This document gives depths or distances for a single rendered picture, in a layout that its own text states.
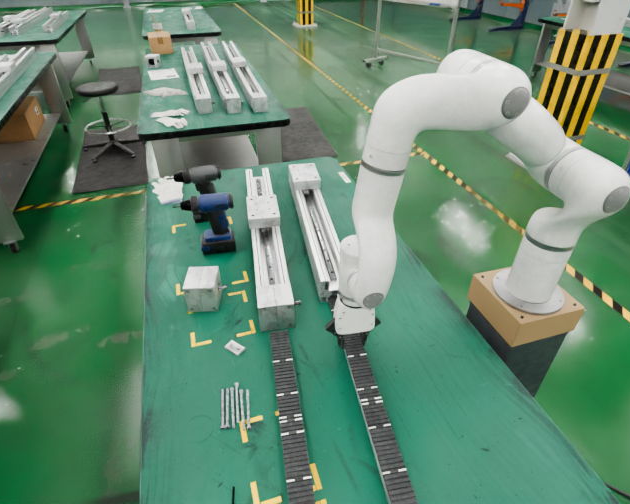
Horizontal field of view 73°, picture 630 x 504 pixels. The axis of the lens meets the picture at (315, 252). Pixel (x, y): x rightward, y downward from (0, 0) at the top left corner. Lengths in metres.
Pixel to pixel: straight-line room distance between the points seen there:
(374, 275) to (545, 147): 0.43
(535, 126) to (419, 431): 0.70
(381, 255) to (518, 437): 0.53
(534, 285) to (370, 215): 0.56
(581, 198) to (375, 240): 0.47
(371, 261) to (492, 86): 0.38
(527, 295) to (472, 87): 0.67
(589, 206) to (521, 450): 0.55
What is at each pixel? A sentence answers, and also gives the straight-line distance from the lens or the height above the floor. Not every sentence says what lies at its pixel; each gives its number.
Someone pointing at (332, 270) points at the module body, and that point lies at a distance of 1.34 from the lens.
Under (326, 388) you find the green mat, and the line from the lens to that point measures 1.11.
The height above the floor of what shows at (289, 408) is 0.81.
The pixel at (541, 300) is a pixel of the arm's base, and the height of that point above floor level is 0.89.
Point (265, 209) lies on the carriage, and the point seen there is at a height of 0.90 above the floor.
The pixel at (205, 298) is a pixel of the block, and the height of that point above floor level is 0.83.
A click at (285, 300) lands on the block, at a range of 1.18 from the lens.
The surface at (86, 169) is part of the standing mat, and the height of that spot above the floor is 0.01.
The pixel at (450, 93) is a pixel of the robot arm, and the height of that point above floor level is 1.47.
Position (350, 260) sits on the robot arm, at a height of 1.12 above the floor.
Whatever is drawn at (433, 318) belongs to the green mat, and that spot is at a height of 0.78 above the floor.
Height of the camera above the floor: 1.68
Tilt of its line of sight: 37 degrees down
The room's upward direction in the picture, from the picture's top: straight up
